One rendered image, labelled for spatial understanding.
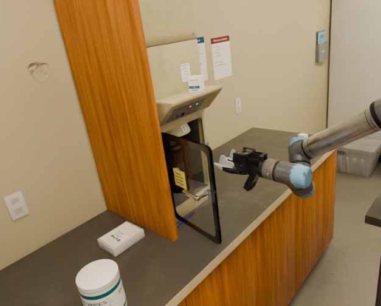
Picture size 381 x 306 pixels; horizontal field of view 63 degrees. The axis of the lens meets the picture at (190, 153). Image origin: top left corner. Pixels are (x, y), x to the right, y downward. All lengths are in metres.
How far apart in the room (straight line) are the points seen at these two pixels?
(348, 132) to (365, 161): 2.80
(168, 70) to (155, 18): 0.20
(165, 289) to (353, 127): 0.81
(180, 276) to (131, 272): 0.19
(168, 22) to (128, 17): 0.25
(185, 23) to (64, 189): 0.92
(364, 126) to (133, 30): 0.78
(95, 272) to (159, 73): 0.75
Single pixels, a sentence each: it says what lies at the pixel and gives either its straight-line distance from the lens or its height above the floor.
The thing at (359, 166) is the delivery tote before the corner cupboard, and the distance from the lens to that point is 3.93.
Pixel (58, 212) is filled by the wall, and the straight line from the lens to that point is 1.62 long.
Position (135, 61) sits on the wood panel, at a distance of 1.13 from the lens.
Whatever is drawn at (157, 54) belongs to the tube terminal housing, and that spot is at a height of 1.68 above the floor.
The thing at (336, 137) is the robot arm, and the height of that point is 1.37.
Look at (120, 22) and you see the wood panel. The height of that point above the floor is 1.80.
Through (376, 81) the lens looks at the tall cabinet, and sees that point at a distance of 4.05.
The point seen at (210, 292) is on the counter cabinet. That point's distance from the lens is 1.37.
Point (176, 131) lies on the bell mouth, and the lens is 1.40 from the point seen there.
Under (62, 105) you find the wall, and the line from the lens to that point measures 1.53.
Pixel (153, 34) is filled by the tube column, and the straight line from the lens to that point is 1.27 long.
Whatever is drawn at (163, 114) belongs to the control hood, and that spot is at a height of 1.47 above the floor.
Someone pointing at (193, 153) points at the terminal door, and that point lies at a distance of 1.11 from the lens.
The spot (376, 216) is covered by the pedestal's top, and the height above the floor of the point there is 0.94.
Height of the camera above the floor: 1.75
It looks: 21 degrees down
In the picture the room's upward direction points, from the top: 8 degrees counter-clockwise
